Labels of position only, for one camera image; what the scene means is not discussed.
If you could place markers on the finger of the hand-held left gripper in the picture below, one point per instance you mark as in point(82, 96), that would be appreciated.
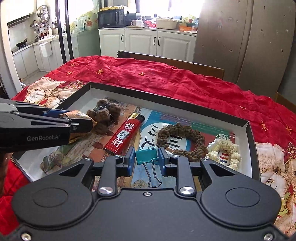
point(53, 112)
point(81, 126)

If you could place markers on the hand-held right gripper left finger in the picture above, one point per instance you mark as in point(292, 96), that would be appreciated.
point(130, 160)

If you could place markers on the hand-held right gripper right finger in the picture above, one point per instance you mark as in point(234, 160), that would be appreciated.
point(163, 162)

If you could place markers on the brown paper pyramid packet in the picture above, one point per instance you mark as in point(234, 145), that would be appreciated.
point(76, 115)

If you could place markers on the teal binder clip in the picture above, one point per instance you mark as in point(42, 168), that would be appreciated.
point(146, 156)

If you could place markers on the brown braided scrunchie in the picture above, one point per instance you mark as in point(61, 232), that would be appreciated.
point(185, 153)

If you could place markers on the red lighter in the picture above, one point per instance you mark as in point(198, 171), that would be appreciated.
point(123, 135)

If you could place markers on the black shallow cardboard box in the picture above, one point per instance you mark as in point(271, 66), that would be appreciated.
point(115, 92)

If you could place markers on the cream scrunchie with white charm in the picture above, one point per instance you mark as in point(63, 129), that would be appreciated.
point(229, 148)

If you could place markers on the person's left hand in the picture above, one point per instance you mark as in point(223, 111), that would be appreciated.
point(4, 171)

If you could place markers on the kitchen counter unit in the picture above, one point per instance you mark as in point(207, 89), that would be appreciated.
point(27, 60)

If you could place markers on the white hanging bin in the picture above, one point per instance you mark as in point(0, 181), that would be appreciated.
point(45, 49)

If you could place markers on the red bear-print blanket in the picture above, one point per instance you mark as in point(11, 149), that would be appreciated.
point(161, 76)

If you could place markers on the steel pot lids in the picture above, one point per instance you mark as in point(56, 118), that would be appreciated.
point(43, 11)

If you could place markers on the white base cabinet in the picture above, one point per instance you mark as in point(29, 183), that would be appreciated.
point(143, 44)

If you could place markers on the black microwave oven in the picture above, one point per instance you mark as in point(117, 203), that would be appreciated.
point(111, 18)

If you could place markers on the white mug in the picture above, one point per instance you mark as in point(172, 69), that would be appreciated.
point(138, 23)

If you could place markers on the white plastic basin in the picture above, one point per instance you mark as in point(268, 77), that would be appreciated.
point(166, 23)

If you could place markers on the orange container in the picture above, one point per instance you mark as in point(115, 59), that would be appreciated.
point(187, 28)

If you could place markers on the brown wooden chair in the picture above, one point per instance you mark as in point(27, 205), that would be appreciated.
point(285, 102)

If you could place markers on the stainless steel refrigerator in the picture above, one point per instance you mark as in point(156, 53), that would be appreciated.
point(242, 41)

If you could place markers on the black sliding door frame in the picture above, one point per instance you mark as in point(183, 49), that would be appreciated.
point(66, 34)

